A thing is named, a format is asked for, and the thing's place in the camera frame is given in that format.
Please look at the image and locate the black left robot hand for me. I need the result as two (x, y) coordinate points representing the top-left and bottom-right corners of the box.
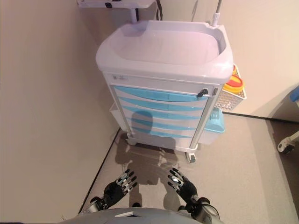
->
(103, 169), (139, 206)

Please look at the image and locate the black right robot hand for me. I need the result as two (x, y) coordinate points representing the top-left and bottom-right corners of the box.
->
(166, 167), (199, 204)

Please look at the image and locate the grey robot torso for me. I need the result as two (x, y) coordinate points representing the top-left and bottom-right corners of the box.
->
(58, 207), (194, 224)

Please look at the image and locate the grey cart caster wheel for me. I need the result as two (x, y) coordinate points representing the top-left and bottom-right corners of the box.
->
(185, 151), (199, 164)

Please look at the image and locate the blue waste bin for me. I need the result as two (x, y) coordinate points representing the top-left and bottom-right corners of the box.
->
(199, 107), (227, 145)

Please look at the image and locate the white cart side bin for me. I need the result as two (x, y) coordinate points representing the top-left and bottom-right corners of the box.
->
(109, 102), (121, 128)

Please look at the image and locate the black cart key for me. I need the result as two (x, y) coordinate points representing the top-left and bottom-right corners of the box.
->
(197, 88), (210, 99)

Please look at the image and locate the white bed caster wheel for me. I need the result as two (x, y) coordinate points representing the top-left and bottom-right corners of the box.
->
(277, 130), (299, 154)

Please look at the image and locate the cart label sticker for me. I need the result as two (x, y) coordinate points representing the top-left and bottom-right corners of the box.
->
(111, 74), (128, 82)

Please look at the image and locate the yellow sharps container red lid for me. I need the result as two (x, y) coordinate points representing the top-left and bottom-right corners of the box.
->
(223, 64), (245, 95)

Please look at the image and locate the white medical cart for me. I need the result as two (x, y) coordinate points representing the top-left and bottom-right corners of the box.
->
(95, 20), (234, 164)

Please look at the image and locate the silver IV pole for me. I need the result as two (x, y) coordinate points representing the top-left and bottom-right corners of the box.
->
(211, 0), (223, 27)

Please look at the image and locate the white overbed table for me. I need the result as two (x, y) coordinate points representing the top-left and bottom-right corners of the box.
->
(78, 0), (157, 24)

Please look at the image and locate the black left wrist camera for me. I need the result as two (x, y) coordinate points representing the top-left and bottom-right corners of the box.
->
(90, 196), (105, 205)

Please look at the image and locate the white wire basket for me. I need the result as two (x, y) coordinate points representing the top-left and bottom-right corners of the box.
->
(216, 63), (248, 113)

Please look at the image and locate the blue bed bracket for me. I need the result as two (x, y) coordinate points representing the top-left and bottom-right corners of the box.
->
(289, 84), (299, 101)

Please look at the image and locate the black hanging strap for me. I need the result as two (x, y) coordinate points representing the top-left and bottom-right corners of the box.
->
(156, 0), (164, 21)

